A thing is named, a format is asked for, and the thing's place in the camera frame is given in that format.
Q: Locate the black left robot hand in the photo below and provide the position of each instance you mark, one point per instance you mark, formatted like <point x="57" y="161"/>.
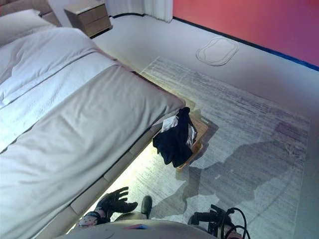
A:
<point x="114" y="203"/>

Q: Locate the grey padded headboard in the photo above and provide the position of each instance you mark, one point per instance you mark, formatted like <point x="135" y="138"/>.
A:
<point x="25" y="5"/>

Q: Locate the white curtain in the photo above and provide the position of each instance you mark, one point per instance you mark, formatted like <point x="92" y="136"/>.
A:
<point x="154" y="8"/>

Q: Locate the beige upholstered bed frame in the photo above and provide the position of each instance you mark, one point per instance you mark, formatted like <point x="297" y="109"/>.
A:
<point x="119" y="166"/>

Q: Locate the grey robot torso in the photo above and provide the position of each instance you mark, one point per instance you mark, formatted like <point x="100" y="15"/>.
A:
<point x="137" y="230"/>

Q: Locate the grey striped area rug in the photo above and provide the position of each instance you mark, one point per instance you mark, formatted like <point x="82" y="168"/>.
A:
<point x="249" y="119"/>

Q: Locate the wooden laundry basket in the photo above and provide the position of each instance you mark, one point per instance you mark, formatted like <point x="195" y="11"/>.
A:
<point x="200" y="134"/>

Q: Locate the white textured bed sheet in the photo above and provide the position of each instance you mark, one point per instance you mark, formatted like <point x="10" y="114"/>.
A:
<point x="62" y="89"/>

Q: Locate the brown wooden nightstand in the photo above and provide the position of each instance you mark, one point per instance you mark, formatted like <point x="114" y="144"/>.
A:
<point x="87" y="20"/>

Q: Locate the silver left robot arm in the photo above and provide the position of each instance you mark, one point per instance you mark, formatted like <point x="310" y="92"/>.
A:
<point x="89" y="219"/>

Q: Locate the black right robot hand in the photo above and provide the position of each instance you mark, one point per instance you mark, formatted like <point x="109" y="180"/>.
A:
<point x="218" y="219"/>

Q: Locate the white oval floor mat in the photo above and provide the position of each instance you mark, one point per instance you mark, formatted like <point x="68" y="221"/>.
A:
<point x="218" y="51"/>

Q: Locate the white pillow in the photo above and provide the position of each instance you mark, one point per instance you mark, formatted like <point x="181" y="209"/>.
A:
<point x="22" y="25"/>

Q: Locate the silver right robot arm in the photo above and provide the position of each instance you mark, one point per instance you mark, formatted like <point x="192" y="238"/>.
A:
<point x="234" y="235"/>

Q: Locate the white duvet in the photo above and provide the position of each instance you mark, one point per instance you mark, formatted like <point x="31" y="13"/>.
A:
<point x="49" y="54"/>

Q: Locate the bed with grey blanket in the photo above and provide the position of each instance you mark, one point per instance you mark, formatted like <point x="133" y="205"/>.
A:
<point x="87" y="124"/>

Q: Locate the black garment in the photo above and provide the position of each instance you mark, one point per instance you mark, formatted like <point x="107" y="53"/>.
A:
<point x="174" y="147"/>

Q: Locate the silver left robot leg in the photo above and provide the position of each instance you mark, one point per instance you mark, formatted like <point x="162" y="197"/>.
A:
<point x="147" y="206"/>

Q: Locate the white garment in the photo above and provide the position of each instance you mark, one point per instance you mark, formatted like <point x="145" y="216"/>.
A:
<point x="169" y="125"/>

